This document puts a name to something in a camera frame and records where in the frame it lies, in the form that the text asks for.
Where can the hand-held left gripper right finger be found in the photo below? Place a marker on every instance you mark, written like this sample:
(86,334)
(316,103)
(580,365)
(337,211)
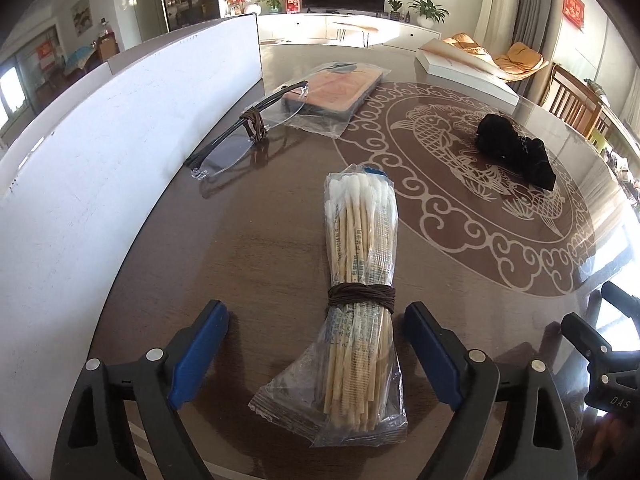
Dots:
(435,355)

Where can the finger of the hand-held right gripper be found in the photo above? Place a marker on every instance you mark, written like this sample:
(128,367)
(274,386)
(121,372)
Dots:
(622,302)
(582,335)

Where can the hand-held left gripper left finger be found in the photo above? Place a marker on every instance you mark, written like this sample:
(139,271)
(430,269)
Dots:
(200,355)

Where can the bag of cotton swabs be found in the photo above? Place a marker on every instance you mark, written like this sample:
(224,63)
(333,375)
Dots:
(357,240)

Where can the cluttered side shelf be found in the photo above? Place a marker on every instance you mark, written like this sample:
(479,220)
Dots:
(625,165)

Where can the white partition board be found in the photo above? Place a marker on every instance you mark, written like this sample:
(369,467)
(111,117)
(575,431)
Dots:
(50,110)
(100,185)

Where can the black cloth bundle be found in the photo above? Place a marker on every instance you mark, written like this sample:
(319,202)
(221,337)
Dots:
(500,135)

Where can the wooden chair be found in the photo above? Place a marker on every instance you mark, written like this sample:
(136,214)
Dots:
(572,97)

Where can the black-framed rimless glasses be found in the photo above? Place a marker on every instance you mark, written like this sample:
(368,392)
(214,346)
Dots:
(254,125)

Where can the orange lounge chair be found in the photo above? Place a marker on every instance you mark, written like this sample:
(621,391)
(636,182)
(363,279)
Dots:
(520,57)

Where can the white flat box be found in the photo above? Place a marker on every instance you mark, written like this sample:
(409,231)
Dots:
(465,72)

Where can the pink packet in plastic bag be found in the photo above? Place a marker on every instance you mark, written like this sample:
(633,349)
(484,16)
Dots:
(340,92)

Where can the grey curtain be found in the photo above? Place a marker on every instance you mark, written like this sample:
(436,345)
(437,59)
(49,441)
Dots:
(540,5)

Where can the table with blue cloth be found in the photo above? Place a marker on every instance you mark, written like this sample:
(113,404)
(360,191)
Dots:
(80,62)

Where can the white curtain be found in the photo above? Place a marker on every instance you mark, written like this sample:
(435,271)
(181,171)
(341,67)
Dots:
(500,5)

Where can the wooden coffee table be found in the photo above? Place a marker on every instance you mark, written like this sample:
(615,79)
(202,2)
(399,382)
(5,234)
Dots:
(355,27)

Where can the red window sign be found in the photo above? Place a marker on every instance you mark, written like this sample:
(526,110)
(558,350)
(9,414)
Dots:
(44,53)

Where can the large plant in white pot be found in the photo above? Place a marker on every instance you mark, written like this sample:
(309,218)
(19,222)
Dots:
(427,10)

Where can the white television cabinet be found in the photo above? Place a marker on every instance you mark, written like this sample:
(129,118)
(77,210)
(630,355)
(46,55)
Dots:
(310,27)

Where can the small potted plant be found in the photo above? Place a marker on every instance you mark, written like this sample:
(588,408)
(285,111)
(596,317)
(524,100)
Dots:
(395,9)

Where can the red flowers in white vase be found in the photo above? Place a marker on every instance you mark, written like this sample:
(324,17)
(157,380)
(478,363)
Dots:
(242,0)

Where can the red ornament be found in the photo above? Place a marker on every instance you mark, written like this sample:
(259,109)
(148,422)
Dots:
(291,2)

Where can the red wall hanging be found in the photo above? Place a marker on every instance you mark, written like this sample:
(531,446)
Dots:
(574,9)

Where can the wall painting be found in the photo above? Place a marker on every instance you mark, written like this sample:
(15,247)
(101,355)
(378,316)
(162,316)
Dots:
(82,15)

